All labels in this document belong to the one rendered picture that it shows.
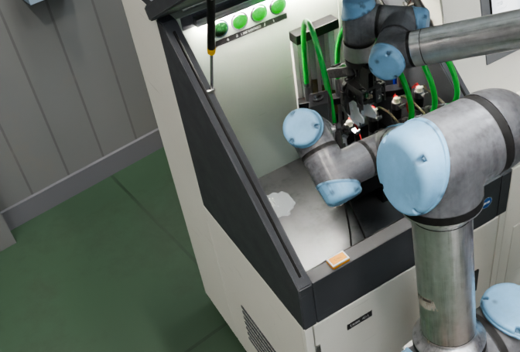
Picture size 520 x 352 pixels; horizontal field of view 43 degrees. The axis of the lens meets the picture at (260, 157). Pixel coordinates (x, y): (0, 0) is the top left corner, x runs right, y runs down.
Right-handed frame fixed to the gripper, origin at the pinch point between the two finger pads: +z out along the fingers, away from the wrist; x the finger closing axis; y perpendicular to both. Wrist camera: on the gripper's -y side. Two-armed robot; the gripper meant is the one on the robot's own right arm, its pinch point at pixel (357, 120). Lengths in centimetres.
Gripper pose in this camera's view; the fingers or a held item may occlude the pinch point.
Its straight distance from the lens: 173.1
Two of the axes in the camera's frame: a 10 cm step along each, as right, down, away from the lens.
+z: 1.3, 7.6, 6.4
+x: 8.5, -4.1, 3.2
